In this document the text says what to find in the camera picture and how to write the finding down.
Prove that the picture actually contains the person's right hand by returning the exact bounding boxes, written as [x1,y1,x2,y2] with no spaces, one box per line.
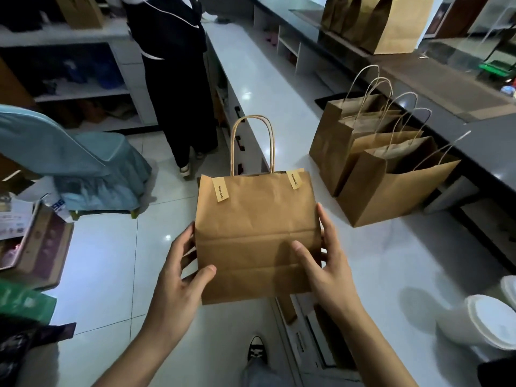
[290,203,364,321]

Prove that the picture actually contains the green packet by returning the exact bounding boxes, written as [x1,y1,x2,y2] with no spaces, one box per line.
[0,278,59,325]

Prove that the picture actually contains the black trolley cart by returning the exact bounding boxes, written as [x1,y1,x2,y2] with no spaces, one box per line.
[477,52,516,79]

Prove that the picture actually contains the dark cloth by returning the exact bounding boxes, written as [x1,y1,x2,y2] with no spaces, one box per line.
[0,314,77,387]

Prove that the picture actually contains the person's grey trousers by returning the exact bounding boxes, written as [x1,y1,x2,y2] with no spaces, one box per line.
[240,359,281,387]

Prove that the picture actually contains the person's left hand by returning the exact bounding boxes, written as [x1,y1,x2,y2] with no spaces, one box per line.
[141,221,217,349]

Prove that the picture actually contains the group of lidded coffee cups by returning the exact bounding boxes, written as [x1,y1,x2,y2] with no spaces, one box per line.
[438,274,516,387]

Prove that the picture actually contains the dark brown door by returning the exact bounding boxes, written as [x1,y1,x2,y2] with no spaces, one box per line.
[435,0,493,39]

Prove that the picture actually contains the open cardboard box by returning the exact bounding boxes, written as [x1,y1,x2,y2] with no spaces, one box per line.
[0,197,75,291]

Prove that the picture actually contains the person's right shoe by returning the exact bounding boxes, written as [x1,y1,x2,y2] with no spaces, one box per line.
[246,334,269,364]

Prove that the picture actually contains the teal fabric covered chair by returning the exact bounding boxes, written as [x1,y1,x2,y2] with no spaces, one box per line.
[0,104,153,220]

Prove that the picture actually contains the white storage shelf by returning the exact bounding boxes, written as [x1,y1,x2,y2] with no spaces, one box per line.
[0,18,158,134]

